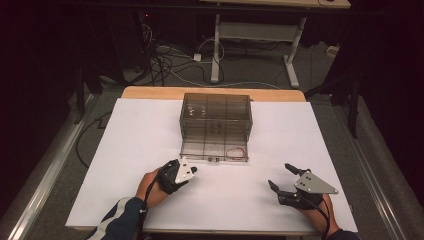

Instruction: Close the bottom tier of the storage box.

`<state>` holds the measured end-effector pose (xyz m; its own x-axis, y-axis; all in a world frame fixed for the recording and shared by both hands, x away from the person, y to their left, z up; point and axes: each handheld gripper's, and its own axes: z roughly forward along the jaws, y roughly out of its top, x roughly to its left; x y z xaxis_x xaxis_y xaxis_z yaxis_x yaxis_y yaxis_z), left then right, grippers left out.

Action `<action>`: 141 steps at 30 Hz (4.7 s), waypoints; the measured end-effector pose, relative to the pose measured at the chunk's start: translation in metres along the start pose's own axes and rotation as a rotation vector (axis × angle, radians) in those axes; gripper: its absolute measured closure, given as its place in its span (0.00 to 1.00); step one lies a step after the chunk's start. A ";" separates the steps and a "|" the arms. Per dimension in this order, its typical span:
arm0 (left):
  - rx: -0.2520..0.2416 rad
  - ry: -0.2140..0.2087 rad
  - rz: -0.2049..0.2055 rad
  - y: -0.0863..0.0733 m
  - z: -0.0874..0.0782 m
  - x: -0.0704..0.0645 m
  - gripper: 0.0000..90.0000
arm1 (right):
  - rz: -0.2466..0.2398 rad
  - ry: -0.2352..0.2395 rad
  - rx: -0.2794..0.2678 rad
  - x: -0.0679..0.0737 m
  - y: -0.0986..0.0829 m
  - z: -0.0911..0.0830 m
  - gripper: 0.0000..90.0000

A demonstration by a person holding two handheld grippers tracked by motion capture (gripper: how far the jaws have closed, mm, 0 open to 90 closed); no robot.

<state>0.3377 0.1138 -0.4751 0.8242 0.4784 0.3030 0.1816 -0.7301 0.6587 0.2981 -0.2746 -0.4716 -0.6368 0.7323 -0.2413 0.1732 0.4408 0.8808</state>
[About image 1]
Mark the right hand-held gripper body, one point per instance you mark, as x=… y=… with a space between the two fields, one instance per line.
x=311 y=185

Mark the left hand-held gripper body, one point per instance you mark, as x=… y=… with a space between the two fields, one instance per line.
x=175 y=176

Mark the smoky transparent drawer organizer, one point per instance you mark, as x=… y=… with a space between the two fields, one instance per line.
x=216 y=110

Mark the person's left hand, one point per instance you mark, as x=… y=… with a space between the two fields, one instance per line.
x=148 y=191

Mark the person's right hand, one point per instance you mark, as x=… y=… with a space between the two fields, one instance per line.
x=321 y=216

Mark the white table mat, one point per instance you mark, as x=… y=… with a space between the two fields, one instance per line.
x=216 y=200

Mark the black metal stand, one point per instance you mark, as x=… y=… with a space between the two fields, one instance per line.
x=352 y=106
x=80 y=93

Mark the white power adapter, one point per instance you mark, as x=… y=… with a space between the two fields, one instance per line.
x=197 y=57

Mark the white power strip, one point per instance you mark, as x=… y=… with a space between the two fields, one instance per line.
x=332 y=50

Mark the aluminium floor rail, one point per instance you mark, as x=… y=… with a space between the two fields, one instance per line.
x=50 y=173
x=370 y=173

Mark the white frame desk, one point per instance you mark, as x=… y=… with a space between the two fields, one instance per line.
x=256 y=31

